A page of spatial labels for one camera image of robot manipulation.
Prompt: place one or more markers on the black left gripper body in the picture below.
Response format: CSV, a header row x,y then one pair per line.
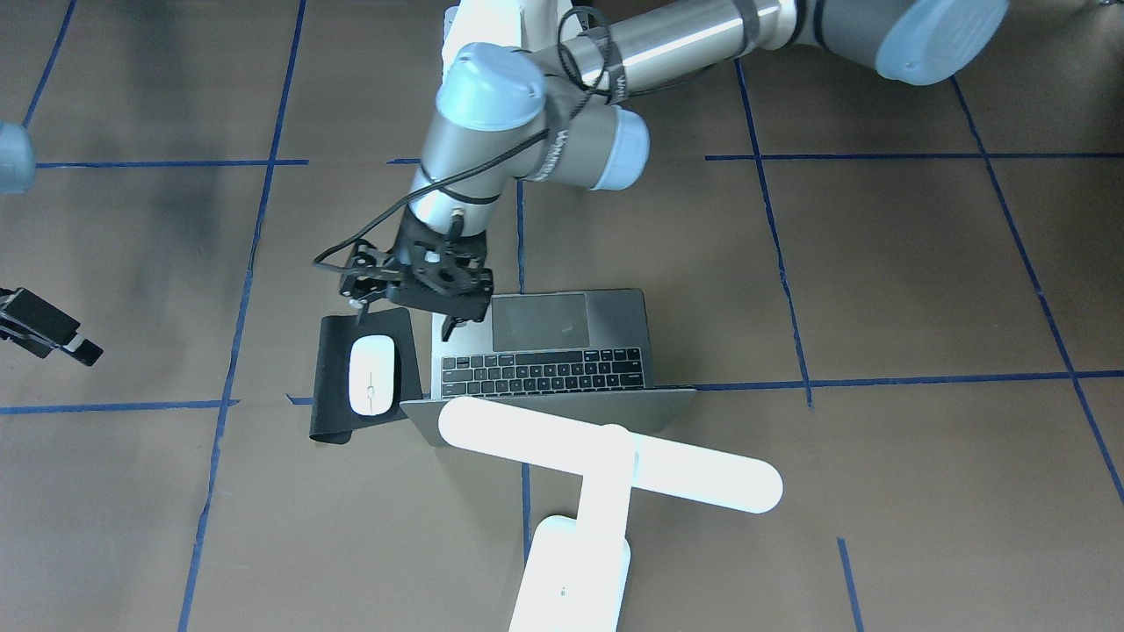
x,y
362,279

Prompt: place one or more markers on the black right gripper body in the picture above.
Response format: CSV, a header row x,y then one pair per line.
x,y
33,321

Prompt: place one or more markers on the white computer mouse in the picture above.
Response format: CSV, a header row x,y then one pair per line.
x,y
372,375

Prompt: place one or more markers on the black mouse pad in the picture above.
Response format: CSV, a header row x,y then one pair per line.
x,y
333,422

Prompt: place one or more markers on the grey laptop computer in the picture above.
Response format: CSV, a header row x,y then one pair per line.
x,y
583,355

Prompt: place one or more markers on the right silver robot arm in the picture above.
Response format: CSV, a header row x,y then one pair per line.
x,y
18,164

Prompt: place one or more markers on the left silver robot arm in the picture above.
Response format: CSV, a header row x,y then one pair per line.
x,y
535,93

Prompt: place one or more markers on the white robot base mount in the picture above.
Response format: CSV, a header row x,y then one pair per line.
x,y
529,25

